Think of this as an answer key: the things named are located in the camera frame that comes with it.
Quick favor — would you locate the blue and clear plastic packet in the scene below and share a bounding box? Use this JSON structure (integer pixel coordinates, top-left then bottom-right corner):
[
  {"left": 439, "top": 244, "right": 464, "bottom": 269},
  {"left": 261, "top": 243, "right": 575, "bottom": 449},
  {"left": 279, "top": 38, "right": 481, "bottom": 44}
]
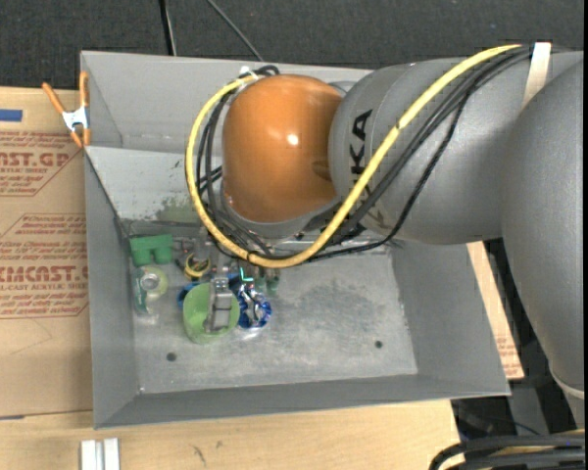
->
[{"left": 234, "top": 284, "right": 274, "bottom": 331}]

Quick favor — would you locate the green cup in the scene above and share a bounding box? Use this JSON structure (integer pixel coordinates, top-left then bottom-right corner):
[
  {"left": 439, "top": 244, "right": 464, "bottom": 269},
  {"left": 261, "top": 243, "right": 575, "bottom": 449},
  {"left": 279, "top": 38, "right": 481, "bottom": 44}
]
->
[{"left": 181, "top": 281, "right": 241, "bottom": 346}]

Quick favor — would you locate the grey metal bin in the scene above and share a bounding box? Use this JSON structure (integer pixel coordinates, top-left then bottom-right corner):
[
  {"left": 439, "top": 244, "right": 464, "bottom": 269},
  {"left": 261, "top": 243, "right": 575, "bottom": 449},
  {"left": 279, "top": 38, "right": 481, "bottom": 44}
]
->
[{"left": 79, "top": 50, "right": 513, "bottom": 430}]

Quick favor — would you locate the yellow and black ring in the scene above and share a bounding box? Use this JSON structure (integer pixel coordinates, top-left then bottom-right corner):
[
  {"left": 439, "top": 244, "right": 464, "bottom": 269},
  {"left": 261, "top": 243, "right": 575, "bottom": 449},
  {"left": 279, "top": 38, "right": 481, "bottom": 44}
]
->
[{"left": 182, "top": 252, "right": 213, "bottom": 280}]

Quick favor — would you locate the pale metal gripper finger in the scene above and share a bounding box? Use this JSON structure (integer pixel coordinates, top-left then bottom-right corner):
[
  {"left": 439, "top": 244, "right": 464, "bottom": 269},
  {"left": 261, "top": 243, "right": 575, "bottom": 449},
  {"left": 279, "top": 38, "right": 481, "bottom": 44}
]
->
[
  {"left": 204, "top": 278, "right": 221, "bottom": 334},
  {"left": 219, "top": 279, "right": 233, "bottom": 333}
]

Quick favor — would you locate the green toy block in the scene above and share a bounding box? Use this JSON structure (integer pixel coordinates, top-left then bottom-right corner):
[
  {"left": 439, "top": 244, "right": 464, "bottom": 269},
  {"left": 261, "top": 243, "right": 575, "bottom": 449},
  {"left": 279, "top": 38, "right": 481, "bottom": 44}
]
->
[{"left": 128, "top": 233, "right": 174, "bottom": 267}]

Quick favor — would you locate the brown cardboard board red print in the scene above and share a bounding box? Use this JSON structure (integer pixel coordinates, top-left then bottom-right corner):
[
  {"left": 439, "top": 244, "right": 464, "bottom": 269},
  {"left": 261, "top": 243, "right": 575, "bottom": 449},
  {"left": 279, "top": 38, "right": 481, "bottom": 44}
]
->
[{"left": 0, "top": 84, "right": 526, "bottom": 421}]

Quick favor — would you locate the clear and green tape roll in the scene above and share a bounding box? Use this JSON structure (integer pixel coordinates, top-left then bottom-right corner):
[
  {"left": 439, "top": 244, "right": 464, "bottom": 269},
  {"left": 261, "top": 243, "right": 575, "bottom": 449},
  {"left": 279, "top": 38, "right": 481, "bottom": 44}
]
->
[{"left": 132, "top": 264, "right": 171, "bottom": 315}]

